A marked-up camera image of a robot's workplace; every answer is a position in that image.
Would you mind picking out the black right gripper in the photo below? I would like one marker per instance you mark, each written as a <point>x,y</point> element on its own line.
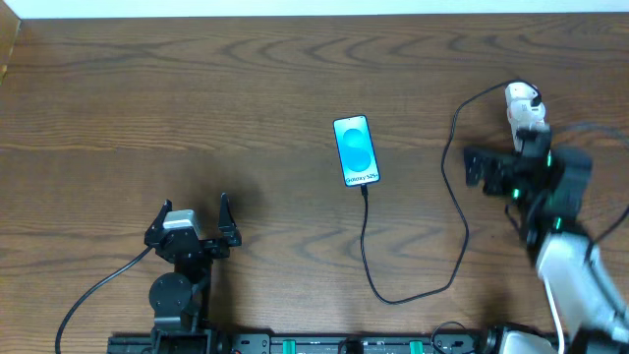
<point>507,169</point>

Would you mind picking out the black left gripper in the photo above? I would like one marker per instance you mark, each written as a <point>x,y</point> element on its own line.
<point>192,241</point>

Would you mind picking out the blue Galaxy smartphone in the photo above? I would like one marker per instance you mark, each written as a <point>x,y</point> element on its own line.
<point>355,150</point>

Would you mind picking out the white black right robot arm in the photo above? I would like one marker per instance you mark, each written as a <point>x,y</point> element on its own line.
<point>547,185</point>

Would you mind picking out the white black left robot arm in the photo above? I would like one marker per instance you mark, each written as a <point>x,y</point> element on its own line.
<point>179,298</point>

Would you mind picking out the white power strip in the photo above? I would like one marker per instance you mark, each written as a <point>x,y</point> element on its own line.
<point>520,89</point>

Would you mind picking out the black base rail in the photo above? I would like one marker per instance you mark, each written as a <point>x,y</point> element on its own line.
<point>260,343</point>

